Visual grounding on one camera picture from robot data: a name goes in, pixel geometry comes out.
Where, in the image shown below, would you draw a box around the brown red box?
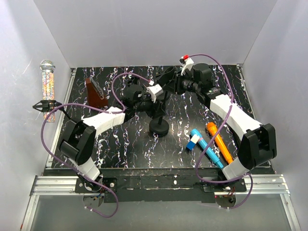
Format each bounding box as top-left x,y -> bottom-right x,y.
85,77 -> 108,109

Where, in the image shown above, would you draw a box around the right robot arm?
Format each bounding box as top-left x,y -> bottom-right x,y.
156,63 -> 277,191

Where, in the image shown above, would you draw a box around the glitter silver microphone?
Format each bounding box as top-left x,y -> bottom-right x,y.
39,59 -> 57,123

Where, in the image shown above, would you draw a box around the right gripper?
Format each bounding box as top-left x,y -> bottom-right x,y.
163,70 -> 200,95

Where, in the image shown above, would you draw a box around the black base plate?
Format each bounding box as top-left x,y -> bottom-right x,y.
64,167 -> 275,204

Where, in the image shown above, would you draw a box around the aluminium frame rail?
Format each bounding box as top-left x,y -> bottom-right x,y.
20,174 -> 301,231

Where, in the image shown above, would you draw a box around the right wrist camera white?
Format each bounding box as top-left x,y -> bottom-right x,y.
180,55 -> 194,76

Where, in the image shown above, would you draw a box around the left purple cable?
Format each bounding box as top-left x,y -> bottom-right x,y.
40,73 -> 154,218

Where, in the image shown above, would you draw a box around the shock mount tripod stand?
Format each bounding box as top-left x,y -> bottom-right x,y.
32,100 -> 72,123

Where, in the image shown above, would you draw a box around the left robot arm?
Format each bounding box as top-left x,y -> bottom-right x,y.
59,84 -> 169,193

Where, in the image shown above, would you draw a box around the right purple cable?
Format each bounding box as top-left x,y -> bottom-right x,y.
189,53 -> 254,209

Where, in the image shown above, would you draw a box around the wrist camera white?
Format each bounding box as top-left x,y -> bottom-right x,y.
180,55 -> 194,76
147,84 -> 164,103

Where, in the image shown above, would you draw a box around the cyan toy microphone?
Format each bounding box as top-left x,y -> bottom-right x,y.
190,128 -> 225,168

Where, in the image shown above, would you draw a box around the black tripod mic stand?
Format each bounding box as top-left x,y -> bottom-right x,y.
128,76 -> 140,87

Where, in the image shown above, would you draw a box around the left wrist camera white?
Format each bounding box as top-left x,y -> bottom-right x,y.
147,84 -> 164,103

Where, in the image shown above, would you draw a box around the blue white block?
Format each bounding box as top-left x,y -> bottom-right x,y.
186,134 -> 200,151

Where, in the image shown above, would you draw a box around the round base stand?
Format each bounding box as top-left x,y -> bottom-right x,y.
149,91 -> 169,137

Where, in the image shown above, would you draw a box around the purple cable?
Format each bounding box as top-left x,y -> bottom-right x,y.
189,53 -> 254,209
40,73 -> 154,218

